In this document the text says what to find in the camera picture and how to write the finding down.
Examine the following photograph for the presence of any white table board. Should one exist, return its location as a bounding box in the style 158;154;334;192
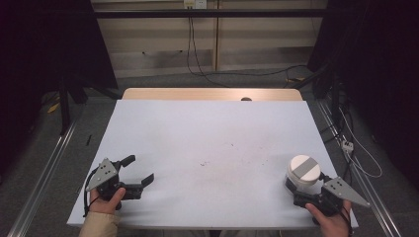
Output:
66;99;360;230

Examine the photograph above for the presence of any wooden table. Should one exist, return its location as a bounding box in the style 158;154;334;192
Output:
122;87;303;102

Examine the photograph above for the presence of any black curtain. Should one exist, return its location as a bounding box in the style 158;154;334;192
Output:
306;0;419;191
0;0;120;172

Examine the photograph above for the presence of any person's left hand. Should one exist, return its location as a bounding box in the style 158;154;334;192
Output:
88;187;127;216

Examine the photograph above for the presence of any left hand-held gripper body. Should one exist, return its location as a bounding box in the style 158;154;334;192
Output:
86;158;128;202

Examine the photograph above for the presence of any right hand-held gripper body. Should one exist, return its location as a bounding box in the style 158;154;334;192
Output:
307;176;372;218

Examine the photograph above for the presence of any aluminium floor rail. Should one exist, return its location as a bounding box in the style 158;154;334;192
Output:
6;120;79;237
316;100;403;237

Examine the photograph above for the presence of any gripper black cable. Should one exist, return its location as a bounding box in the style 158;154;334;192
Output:
339;206;354;237
82;167;101;218

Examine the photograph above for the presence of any black metal stand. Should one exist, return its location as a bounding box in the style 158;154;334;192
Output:
56;76;123;136
291;63;343;126

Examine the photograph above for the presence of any white power plug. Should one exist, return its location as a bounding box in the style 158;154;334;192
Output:
341;139;356;154

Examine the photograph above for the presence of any black horizontal bar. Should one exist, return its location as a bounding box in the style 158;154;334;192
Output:
93;8;331;20

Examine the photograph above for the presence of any white wall outlet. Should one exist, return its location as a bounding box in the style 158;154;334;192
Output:
183;0;209;10

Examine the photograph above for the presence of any light wooden post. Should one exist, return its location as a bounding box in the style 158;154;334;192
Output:
211;0;220;72

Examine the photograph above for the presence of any person's right hand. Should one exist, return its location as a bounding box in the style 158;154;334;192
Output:
304;199;353;237

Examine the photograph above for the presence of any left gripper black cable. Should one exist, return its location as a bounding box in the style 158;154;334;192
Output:
82;167;101;218

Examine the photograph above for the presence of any black wall cable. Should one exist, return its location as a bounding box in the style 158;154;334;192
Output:
186;17;231;89
190;17;309;79

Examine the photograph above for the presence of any clear jar with white lid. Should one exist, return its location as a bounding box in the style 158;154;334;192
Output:
285;154;322;196

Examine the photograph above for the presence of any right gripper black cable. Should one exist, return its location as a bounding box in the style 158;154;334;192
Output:
339;206;354;237

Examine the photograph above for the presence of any black floor cable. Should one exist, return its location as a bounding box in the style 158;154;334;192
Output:
323;101;356;186

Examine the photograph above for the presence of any white floor cable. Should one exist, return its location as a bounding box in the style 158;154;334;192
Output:
338;106;384;180

